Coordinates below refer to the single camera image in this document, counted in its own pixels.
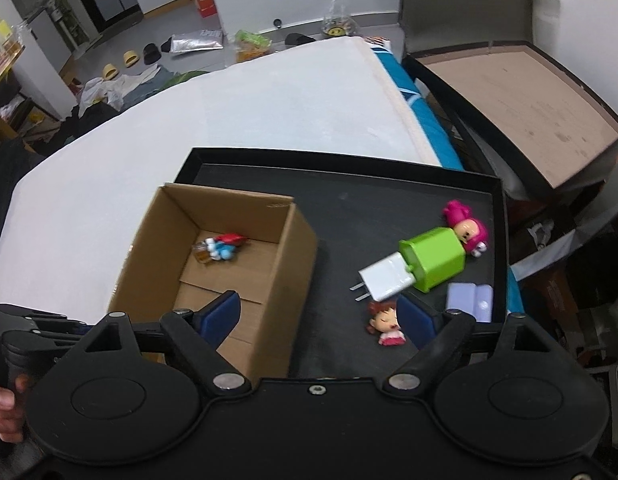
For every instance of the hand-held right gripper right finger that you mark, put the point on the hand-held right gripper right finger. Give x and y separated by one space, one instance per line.
415 321

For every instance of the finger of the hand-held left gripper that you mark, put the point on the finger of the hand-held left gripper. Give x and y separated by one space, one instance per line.
64 332

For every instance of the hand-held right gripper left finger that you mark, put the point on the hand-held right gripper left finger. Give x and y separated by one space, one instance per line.
223 316

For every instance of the brown-haired doll figurine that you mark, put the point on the brown-haired doll figurine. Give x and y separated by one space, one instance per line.
384 321

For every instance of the white charger plug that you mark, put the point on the white charger plug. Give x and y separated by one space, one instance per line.
389 275

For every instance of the lavender plastic case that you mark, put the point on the lavender plastic case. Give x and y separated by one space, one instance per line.
464 300

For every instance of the brown cardboard box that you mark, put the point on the brown cardboard box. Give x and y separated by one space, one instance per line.
291 280

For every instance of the black shallow tray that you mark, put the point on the black shallow tray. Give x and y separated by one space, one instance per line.
349 210

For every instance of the person's left hand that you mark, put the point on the person's left hand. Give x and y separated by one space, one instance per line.
4 402

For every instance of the green cube toy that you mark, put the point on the green cube toy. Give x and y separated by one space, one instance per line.
434 260

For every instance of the blue and red small figurine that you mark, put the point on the blue and red small figurine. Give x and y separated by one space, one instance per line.
224 250

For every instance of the pink hooded figurine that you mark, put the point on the pink hooded figurine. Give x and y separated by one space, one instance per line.
470 232

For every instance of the blue bed sheet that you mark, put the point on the blue bed sheet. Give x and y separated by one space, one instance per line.
420 110

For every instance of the large black box lid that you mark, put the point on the large black box lid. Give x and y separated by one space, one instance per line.
539 110

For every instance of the white cloth pile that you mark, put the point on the white cloth pile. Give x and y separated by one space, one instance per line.
111 91

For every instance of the wooden shelf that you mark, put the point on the wooden shelf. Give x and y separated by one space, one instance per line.
1 85

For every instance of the yellow slipper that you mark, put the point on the yellow slipper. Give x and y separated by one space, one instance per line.
131 58
111 71

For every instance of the black slipper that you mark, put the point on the black slipper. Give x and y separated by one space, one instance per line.
167 45
300 39
152 54

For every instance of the green snack bag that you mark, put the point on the green snack bag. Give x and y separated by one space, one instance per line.
251 45

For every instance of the white cabinet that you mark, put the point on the white cabinet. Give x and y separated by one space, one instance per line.
41 60

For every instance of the silver foil bag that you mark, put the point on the silver foil bag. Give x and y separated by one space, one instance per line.
196 41

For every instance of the red and white package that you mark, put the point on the red and white package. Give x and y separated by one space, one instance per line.
378 43

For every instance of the clear plastic smiley bag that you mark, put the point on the clear plastic smiley bag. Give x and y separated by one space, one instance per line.
338 22

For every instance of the grey upright panel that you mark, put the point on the grey upright panel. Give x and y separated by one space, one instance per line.
464 0

